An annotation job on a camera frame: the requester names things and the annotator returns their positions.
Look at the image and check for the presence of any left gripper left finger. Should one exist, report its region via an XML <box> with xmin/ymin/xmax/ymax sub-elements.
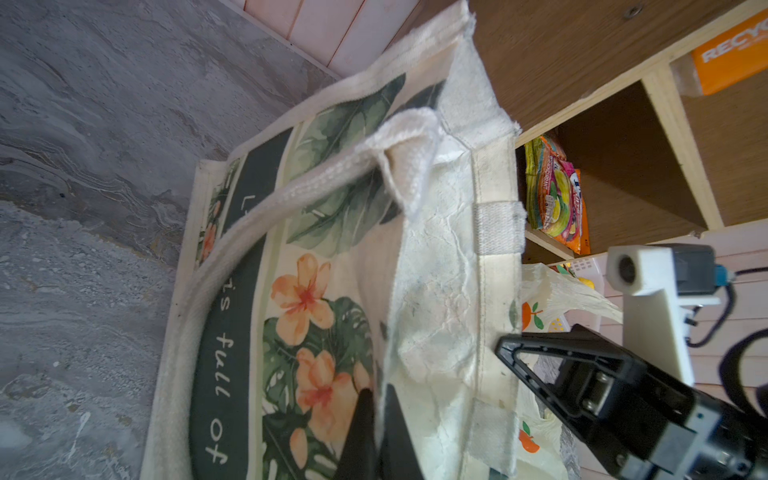
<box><xmin>333</xmin><ymin>389</ymin><xmax>378</xmax><ymax>480</ymax></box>

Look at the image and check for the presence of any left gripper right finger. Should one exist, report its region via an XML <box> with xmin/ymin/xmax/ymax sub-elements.
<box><xmin>378</xmin><ymin>384</ymin><xmax>424</xmax><ymax>480</ymax></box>

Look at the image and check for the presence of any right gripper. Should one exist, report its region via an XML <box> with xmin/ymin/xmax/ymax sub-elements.
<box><xmin>495</xmin><ymin>325</ymin><xmax>767</xmax><ymax>479</ymax></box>

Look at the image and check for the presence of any orange print plastic bag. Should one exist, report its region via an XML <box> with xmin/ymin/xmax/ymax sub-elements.
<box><xmin>516</xmin><ymin>264</ymin><xmax>622</xmax><ymax>479</ymax></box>

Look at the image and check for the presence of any white plastic fruit basket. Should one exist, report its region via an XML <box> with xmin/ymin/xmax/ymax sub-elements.
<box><xmin>548</xmin><ymin>219</ymin><xmax>767</xmax><ymax>410</ymax></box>

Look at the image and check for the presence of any cream canvas tote bag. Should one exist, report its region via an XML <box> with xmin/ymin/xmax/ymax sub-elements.
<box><xmin>141</xmin><ymin>1</ymin><xmax>525</xmax><ymax>479</ymax></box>

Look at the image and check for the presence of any orange snack packet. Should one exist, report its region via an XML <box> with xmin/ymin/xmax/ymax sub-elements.
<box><xmin>563</xmin><ymin>169</ymin><xmax>592</xmax><ymax>255</ymax></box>

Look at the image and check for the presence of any colourful candy packet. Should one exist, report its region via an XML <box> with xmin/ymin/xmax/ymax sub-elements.
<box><xmin>524</xmin><ymin>135</ymin><xmax>581</xmax><ymax>244</ymax></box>

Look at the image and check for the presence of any wooden two-tier shelf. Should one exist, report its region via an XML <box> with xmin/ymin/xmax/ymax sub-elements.
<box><xmin>469</xmin><ymin>1</ymin><xmax>767</xmax><ymax>253</ymax></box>

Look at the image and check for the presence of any orange Fanta can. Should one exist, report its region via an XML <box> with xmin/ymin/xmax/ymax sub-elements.
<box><xmin>671</xmin><ymin>10</ymin><xmax>767</xmax><ymax>98</ymax></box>

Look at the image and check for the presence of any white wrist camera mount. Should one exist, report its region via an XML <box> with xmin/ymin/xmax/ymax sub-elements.
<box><xmin>606</xmin><ymin>243</ymin><xmax>735</xmax><ymax>386</ymax></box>

